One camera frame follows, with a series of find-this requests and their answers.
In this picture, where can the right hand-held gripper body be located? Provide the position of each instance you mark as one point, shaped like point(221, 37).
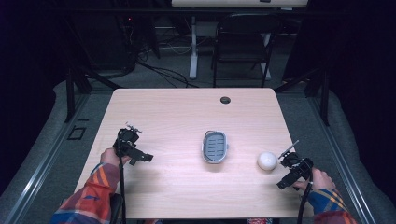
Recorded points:
point(295, 165)

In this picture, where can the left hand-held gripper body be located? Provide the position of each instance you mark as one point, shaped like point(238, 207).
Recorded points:
point(127, 141)

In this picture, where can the white round soap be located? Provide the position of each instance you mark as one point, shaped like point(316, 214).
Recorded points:
point(267, 160)

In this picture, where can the grey oval soap dish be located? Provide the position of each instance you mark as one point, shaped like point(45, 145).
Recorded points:
point(215, 147)

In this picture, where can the person's left hand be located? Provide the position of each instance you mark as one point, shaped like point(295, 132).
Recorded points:
point(109, 157)

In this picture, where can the person's right hand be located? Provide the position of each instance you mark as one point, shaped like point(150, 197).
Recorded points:
point(320, 180)

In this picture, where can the person's red patterned clothing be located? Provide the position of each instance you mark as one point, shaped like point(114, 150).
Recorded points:
point(260, 221)

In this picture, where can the black tape strip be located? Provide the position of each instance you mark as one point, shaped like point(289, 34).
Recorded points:
point(83, 119)

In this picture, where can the black armrest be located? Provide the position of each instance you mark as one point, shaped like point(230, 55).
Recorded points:
point(115, 208)

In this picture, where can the black tape square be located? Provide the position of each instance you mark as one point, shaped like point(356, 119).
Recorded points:
point(69, 133)

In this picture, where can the black metal stand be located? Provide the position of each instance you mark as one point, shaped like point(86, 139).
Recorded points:
point(325, 96)
point(71, 93)

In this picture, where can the black table grommet hole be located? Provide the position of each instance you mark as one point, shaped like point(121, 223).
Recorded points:
point(225, 100)

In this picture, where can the white desk leg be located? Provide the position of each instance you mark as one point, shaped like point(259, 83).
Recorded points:
point(193, 56)
point(267, 62)

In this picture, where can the black folding chair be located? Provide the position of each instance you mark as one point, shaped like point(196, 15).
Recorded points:
point(243, 46)

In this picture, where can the black horizontal bar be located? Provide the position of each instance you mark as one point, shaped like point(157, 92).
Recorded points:
point(155, 11)

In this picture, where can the aluminium floor rail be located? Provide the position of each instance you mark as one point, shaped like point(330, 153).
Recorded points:
point(43, 161)
point(345, 168)

